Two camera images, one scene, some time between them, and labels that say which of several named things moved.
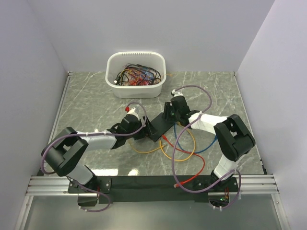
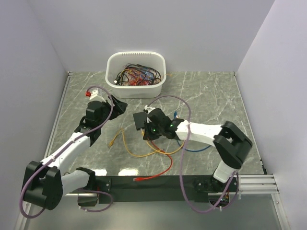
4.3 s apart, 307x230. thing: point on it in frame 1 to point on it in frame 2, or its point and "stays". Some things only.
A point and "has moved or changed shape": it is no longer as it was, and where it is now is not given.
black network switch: (159, 125) has moved or changed shape
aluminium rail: (252, 185) stays
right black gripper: (167, 109) to (147, 133)
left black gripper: (148, 131) to (119, 108)
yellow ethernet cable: (160, 147) to (143, 134)
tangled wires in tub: (137, 74) stays
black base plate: (116, 189) stays
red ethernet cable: (188, 152) to (135, 179)
